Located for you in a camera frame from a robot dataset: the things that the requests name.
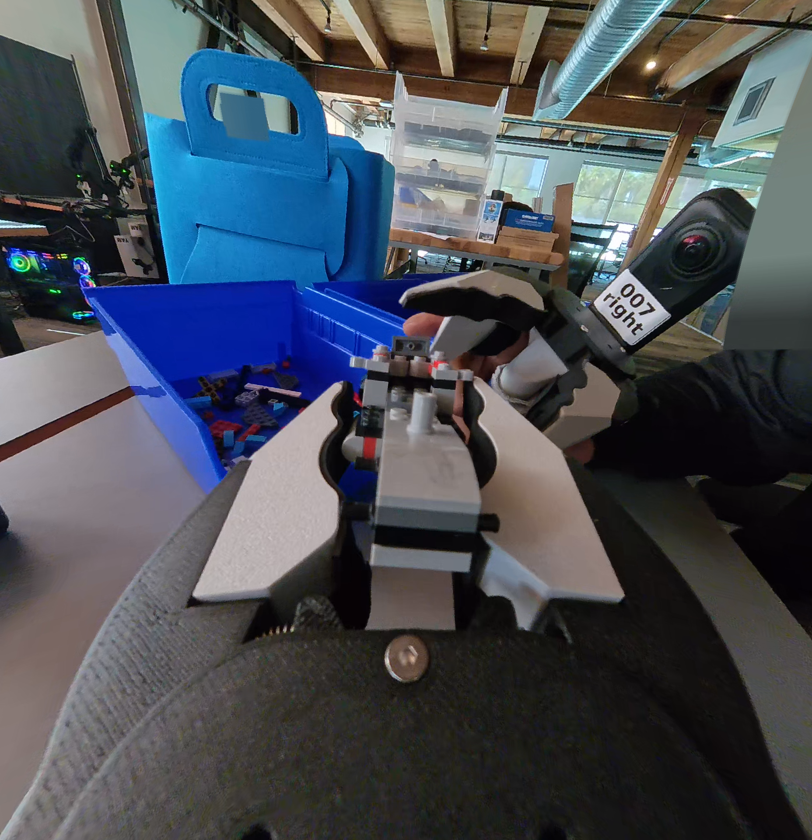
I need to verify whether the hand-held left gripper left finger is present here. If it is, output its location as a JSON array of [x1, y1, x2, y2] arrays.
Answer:
[[190, 380, 374, 631]]

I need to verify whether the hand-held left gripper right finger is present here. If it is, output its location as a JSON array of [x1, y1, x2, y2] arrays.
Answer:
[[448, 379, 625, 631]]

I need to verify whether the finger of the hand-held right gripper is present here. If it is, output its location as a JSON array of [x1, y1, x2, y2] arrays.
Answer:
[[433, 315, 507, 358], [399, 269, 544, 328]]

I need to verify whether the pile of toy bricks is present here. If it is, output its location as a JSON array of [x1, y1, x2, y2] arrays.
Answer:
[[183, 360, 315, 469]]

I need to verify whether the grey toy brick vehicle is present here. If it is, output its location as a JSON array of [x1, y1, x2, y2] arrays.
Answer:
[[340, 335, 500, 572]]

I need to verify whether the blue plastic bin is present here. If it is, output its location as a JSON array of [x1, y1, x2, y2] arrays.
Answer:
[[84, 281, 407, 493], [310, 279, 446, 331]]

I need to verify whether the grey desk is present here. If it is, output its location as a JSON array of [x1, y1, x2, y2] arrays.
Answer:
[[0, 331, 812, 840]]

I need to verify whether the person's right hand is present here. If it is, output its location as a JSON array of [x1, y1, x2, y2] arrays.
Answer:
[[402, 311, 532, 389]]

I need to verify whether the black office chair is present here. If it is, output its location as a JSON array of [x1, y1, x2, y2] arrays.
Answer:
[[566, 224, 618, 279]]

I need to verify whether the blue product box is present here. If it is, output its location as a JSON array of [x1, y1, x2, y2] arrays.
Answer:
[[498, 207, 556, 232]]

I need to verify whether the clear plastic drawer stack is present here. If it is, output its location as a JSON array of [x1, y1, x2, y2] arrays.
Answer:
[[389, 70, 509, 239]]

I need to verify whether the blue felt bag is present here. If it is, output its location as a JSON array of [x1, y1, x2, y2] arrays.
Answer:
[[143, 49, 397, 286]]

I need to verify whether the rainbow-lit computer case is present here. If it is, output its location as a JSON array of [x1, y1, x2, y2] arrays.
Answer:
[[1, 242, 98, 323]]

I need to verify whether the black-legged table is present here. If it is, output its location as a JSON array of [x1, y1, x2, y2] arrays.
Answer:
[[0, 190, 151, 358]]

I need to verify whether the silver air duct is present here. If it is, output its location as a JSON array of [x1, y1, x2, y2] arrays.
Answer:
[[534, 0, 682, 123]]

